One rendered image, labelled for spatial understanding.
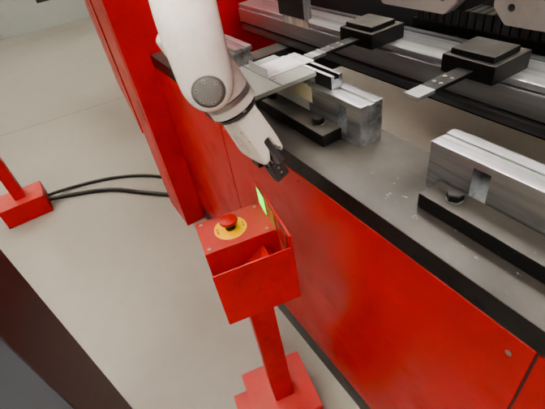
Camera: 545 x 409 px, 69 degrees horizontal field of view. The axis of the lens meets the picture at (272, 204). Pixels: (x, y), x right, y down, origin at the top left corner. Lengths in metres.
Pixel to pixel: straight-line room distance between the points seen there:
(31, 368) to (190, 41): 0.54
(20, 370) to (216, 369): 0.94
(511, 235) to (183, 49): 0.52
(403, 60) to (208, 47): 0.64
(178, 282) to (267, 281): 1.13
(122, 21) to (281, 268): 1.21
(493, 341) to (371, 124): 0.46
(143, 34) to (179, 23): 1.20
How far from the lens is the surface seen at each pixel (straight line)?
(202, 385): 1.58
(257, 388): 1.39
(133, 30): 1.73
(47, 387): 0.80
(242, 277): 0.76
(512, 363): 0.70
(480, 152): 0.72
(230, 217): 0.85
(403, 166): 0.83
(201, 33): 0.54
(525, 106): 0.93
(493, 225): 0.68
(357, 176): 0.80
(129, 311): 1.89
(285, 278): 0.81
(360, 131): 0.86
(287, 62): 1.02
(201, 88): 0.56
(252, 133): 0.67
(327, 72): 0.95
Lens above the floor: 1.35
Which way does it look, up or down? 39 degrees down
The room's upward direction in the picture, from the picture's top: 11 degrees counter-clockwise
